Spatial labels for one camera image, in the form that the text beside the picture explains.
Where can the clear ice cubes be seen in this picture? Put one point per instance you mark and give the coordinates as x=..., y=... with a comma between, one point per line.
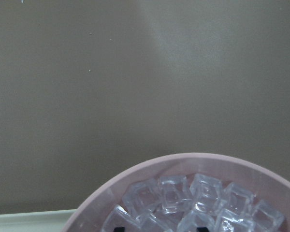
x=196, y=203

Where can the pink bowl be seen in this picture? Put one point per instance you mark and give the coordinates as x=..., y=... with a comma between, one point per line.
x=267, y=185

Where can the cream serving tray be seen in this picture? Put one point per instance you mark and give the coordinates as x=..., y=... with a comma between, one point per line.
x=47, y=221

